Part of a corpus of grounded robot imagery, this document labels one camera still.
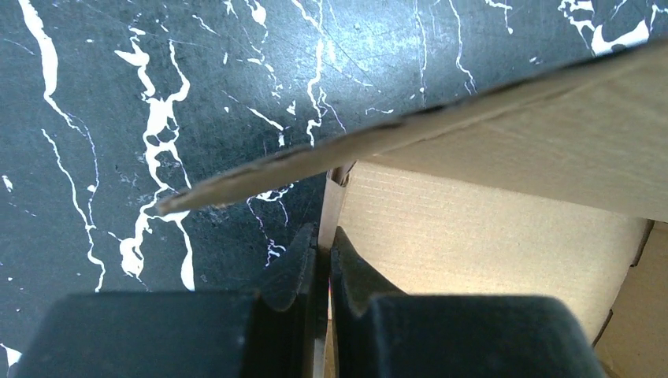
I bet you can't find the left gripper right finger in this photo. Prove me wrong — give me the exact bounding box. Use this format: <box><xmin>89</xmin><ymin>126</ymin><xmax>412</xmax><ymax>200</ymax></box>
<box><xmin>330</xmin><ymin>228</ymin><xmax>604</xmax><ymax>377</ymax></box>

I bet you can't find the brown cardboard box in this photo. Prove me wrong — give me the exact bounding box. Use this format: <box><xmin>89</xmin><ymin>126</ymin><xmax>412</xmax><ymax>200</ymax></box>
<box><xmin>158</xmin><ymin>40</ymin><xmax>667</xmax><ymax>377</ymax></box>

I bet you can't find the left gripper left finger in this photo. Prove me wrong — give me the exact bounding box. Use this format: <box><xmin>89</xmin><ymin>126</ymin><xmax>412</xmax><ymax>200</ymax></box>
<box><xmin>14</xmin><ymin>224</ymin><xmax>317</xmax><ymax>377</ymax></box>

